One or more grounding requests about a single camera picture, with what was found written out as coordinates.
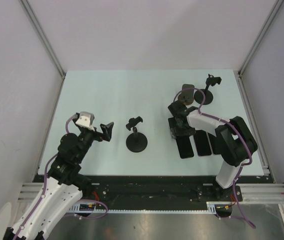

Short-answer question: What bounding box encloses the left aluminium frame post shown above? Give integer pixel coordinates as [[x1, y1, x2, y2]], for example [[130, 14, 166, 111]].
[[19, 0, 66, 79]]

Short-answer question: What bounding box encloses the white cable duct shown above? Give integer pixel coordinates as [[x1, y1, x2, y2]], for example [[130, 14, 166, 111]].
[[68, 201, 235, 215]]

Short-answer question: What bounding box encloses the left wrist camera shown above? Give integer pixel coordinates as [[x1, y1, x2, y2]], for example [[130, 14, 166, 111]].
[[75, 111, 95, 131]]

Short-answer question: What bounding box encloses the brown-based phone stand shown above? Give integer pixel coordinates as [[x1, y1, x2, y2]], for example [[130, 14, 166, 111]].
[[177, 83, 195, 106]]

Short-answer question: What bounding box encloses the purple-edged phone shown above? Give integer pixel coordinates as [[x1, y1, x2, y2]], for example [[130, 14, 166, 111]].
[[194, 130, 212, 157]]

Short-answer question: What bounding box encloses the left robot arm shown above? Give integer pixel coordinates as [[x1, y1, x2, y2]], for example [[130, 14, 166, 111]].
[[4, 121, 114, 240]]

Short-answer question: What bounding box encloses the black phone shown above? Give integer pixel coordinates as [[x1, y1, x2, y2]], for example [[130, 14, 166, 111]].
[[208, 133, 221, 155], [176, 136, 194, 159]]

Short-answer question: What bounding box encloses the right aluminium frame post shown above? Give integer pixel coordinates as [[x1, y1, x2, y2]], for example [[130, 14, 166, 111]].
[[237, 0, 284, 76]]

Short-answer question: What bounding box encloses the black phone stand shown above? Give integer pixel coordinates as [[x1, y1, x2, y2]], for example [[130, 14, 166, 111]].
[[194, 74, 222, 105], [126, 116, 148, 153]]

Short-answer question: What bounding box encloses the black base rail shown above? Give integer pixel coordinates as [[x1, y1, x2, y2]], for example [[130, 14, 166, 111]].
[[33, 174, 274, 210]]

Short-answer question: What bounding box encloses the aluminium frame post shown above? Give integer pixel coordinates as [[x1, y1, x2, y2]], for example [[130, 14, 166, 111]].
[[237, 0, 284, 76], [19, 0, 66, 79]]

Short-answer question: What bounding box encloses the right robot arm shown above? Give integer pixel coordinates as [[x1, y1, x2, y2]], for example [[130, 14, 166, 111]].
[[168, 100, 258, 201]]

